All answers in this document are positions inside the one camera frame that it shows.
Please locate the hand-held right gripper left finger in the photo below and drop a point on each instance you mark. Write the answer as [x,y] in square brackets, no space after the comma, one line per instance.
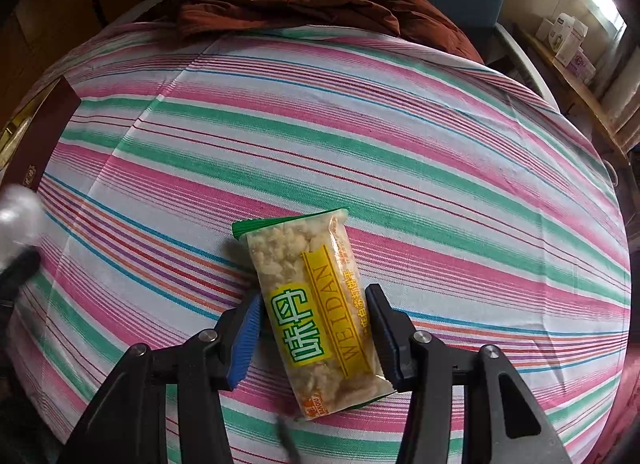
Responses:
[245,344]

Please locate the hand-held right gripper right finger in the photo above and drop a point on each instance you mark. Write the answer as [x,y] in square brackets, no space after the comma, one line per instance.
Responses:
[387,339]

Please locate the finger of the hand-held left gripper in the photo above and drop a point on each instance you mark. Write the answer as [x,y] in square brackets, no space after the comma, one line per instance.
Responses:
[22,264]

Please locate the clear plastic item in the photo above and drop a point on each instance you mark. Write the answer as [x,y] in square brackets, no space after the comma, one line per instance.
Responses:
[17,214]

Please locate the puffed rice snack packet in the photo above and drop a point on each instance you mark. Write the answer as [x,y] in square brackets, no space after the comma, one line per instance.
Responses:
[310,304]

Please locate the gold metal tin box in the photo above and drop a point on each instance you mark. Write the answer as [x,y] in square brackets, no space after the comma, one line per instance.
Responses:
[50,134]

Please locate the wooden wardrobe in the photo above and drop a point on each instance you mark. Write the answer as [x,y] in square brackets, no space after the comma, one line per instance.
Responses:
[50,19]

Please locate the wooden desk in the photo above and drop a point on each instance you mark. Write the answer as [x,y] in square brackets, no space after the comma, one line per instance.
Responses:
[575,89]

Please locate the purple and white box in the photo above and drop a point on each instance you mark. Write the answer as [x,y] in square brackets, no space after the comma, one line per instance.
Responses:
[582,67]

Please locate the brown-red crumpled cloth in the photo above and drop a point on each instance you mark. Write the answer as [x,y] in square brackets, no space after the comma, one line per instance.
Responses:
[280,9]

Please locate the checked pink curtain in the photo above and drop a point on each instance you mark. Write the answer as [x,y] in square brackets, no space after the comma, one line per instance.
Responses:
[622,94]

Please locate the white carton box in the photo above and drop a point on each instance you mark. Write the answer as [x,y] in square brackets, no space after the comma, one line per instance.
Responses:
[562,37]

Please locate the grey bed frame rail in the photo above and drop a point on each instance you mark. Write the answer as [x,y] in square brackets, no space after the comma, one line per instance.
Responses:
[525,59]

